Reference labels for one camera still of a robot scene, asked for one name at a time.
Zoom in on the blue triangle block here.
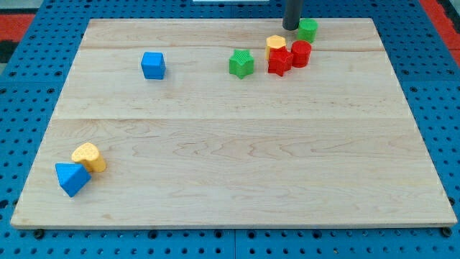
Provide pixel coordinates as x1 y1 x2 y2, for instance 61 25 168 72
55 163 91 197

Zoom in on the blue cube block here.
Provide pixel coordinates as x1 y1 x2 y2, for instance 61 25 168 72
141 52 166 80

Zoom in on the red star block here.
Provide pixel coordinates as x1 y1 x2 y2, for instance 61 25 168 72
267 47 294 77

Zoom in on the yellow heart block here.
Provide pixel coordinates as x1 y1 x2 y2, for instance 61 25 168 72
71 142 106 173

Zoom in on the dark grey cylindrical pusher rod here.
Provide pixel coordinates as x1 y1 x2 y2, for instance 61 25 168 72
282 0 303 31

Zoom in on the red cylinder block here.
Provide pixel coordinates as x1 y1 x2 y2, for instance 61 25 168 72
291 40 312 68

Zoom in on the green star block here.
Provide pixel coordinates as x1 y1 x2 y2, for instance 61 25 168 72
229 49 254 79

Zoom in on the yellow hexagon block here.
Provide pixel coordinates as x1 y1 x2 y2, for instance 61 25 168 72
265 35 286 60

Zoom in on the green cylinder block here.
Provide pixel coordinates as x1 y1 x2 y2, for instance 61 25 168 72
297 18 318 43

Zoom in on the light wooden board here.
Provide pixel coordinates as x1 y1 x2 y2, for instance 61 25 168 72
11 18 457 230

